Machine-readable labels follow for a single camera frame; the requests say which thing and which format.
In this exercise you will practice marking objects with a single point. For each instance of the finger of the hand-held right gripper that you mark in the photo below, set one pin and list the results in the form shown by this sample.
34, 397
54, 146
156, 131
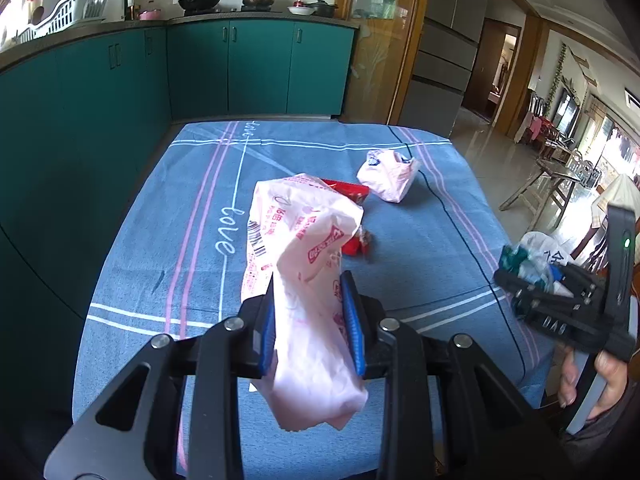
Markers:
525, 290
582, 282

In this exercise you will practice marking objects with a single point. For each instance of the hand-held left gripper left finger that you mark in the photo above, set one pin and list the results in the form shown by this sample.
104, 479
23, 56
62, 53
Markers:
267, 330

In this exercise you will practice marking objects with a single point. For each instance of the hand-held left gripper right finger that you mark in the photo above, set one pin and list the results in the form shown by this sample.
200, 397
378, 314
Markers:
352, 330

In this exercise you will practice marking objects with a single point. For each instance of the clear bag with dark contents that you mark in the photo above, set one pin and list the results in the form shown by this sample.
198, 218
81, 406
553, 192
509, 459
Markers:
515, 259

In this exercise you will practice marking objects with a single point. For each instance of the pink printed plastic bag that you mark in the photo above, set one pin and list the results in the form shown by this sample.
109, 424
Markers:
305, 240

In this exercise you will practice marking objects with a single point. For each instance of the person's right hand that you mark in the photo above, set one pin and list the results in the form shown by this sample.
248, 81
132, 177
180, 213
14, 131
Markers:
612, 380

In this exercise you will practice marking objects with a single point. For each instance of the wooden folding table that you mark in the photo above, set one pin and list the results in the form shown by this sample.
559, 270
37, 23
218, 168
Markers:
547, 180

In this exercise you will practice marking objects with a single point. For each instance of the red snack wrapper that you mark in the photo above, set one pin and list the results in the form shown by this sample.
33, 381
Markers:
350, 191

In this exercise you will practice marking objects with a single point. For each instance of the blue striped tablecloth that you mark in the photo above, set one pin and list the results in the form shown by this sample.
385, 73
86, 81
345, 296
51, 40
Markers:
150, 240

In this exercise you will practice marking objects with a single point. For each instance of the small pink plastic bag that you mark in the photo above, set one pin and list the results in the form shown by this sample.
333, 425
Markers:
387, 177

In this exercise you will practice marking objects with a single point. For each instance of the brown room door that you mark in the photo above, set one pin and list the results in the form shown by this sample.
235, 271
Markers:
487, 70

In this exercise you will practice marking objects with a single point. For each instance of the silver refrigerator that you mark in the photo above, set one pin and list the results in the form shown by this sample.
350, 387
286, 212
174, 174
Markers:
445, 60

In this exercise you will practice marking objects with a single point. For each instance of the teal kitchen cabinets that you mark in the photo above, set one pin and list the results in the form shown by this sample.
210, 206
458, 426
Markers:
250, 70

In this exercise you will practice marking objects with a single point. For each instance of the wooden framed glass door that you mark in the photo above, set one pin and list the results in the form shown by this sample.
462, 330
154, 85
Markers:
380, 40

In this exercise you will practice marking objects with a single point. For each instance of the grey kitchen countertop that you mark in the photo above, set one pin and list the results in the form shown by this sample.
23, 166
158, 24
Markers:
250, 17

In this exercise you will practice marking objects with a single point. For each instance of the black pot with lid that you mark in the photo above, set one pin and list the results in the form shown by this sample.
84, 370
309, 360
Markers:
322, 9

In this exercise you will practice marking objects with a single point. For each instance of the white bowl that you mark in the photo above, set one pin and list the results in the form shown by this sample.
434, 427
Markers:
300, 9

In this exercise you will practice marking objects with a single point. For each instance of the pink bowl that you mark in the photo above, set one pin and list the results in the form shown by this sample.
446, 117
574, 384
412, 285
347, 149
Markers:
150, 14

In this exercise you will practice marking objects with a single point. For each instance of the white dish rack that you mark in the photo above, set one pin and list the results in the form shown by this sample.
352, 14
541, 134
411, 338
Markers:
70, 7

